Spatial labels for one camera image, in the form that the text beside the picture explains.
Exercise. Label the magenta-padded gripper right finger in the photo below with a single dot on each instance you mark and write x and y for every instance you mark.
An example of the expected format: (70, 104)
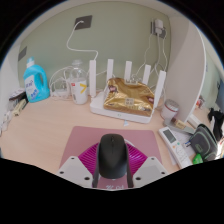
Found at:
(151, 170)

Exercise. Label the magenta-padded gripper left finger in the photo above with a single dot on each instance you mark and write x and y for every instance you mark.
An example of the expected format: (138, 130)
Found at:
(71, 170)

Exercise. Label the black computer mouse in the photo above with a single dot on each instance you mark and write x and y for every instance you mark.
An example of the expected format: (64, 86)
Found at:
(112, 156)

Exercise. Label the pink mouse pad with drawing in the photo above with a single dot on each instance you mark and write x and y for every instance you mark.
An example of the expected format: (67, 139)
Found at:
(83, 136)

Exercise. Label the white remote control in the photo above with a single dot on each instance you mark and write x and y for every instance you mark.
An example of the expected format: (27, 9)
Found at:
(175, 146)

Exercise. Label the green packet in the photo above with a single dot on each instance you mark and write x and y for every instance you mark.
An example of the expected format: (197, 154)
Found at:
(197, 159)

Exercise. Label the grey pouch with green trim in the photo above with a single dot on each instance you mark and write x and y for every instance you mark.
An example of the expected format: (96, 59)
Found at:
(203, 143)

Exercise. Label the white jar with pink band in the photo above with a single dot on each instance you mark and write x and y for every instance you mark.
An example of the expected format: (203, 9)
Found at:
(170, 110)

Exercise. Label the white router with antennas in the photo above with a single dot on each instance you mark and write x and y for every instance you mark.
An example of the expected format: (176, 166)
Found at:
(98, 106)

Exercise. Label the white power strip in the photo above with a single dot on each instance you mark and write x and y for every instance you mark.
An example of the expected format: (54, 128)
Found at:
(60, 94)

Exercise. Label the gold foil bag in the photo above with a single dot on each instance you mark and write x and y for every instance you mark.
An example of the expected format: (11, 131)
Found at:
(128, 96)

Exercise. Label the clear bottle with white label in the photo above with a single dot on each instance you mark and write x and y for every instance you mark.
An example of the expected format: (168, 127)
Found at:
(79, 90)

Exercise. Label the black bag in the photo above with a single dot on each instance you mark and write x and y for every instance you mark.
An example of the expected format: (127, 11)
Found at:
(216, 121)

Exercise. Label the beige small box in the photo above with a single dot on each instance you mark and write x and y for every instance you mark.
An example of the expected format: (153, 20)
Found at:
(19, 107)

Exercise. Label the red toy figure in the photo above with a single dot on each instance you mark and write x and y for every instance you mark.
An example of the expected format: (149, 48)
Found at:
(200, 102)

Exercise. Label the blue detergent bottle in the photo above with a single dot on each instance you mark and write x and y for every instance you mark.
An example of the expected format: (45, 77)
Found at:
(35, 83)

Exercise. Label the dark computer monitor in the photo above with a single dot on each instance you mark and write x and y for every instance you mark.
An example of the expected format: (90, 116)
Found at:
(220, 95)

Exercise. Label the white desk divider panel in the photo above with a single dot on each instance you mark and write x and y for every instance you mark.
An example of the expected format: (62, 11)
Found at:
(185, 73)

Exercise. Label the grey wall plate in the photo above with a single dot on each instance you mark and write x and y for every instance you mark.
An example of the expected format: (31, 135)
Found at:
(22, 53)

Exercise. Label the white wall charger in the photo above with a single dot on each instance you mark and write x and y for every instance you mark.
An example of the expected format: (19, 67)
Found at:
(158, 26)

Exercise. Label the grey wall outlet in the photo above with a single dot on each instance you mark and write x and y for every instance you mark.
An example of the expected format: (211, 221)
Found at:
(83, 22)

